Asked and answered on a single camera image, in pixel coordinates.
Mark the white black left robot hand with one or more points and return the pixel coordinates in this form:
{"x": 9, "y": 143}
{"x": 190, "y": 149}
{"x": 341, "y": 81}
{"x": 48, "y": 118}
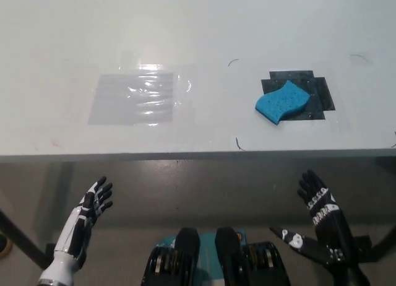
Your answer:
{"x": 77, "y": 224}

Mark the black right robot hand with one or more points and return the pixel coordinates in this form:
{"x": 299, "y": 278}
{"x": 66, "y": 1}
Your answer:
{"x": 331, "y": 227}

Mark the blue wavy sponge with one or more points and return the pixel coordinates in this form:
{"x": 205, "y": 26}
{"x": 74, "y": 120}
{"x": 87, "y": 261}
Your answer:
{"x": 281, "y": 101}

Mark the brown tape roll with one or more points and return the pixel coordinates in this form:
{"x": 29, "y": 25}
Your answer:
{"x": 3, "y": 245}

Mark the clear plastic film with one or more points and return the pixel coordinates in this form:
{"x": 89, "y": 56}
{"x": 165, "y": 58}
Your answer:
{"x": 184, "y": 97}

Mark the black teal robot body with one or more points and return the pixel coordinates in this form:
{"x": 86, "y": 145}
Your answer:
{"x": 224, "y": 252}

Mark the clear plastic sheet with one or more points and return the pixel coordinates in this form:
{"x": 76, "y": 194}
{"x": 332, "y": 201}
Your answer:
{"x": 108, "y": 106}

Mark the black table leg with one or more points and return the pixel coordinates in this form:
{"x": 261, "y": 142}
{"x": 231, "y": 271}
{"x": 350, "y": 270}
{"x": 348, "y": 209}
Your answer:
{"x": 24, "y": 242}
{"x": 383, "y": 245}

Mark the black tape marked spot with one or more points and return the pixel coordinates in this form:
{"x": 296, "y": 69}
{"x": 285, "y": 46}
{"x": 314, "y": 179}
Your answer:
{"x": 325, "y": 94}

